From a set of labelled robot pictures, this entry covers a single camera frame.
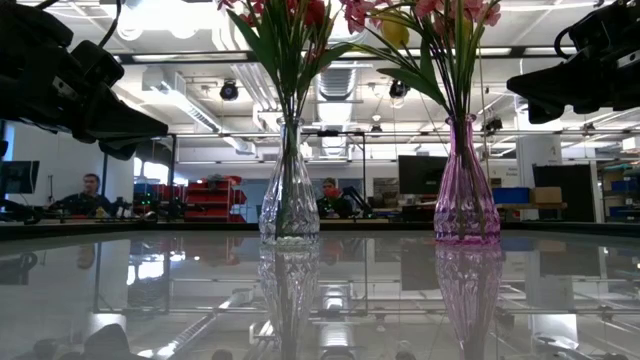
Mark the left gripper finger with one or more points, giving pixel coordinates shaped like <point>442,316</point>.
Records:
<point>120,122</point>
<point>122,150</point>

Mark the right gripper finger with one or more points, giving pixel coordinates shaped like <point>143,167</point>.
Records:
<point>540,112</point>
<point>550,82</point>

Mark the pink artificial flower spray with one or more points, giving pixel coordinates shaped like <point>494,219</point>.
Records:
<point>356,12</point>
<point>487,15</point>

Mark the yellow artificial tulip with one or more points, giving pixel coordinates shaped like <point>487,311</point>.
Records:
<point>395,31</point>
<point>466,27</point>

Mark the pink glass vase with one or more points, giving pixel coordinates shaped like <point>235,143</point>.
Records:
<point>467,210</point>

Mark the dark purple artificial tulip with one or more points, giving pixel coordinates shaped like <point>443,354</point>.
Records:
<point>255,40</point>

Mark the red artificial flower spray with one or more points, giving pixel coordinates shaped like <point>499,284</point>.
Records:
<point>315,10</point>
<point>252,6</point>

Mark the clear glass vase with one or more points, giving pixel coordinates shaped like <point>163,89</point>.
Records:
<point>290,210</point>

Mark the black background robot arm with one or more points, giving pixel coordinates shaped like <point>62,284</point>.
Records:
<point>357,197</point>

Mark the person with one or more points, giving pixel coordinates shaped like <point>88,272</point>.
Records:
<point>332,205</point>
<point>90,200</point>

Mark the brown cardboard box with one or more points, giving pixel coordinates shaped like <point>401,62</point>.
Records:
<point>546,195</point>

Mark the black cabinet panel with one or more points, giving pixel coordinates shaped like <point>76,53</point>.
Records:
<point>565,195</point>

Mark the blue plastic bin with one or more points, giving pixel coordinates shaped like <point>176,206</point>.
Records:
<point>510,196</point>

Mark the red storage rack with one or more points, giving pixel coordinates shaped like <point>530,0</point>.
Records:
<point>210,195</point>

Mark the black computer monitor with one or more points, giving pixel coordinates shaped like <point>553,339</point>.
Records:
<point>20,177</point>
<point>422,175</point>

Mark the metal storage shelf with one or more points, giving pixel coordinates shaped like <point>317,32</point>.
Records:
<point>622,195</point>

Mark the black ceiling camera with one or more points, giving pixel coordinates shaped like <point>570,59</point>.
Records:
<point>492,125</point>
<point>399,89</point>
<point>229,91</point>

